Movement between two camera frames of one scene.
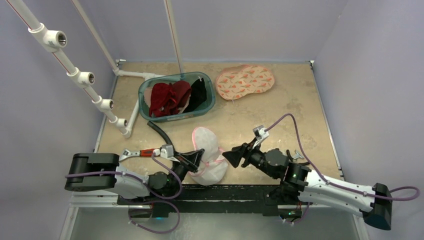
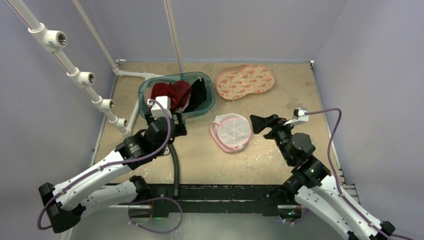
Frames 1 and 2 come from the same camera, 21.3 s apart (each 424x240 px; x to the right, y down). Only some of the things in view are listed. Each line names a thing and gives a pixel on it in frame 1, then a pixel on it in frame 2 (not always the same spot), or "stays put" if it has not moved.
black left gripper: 189,160 to 179,130
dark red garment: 166,99 stays put
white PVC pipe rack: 51,40 stays put
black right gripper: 247,154 to 272,127
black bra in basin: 198,95 stays put
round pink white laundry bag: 213,168 to 230,131
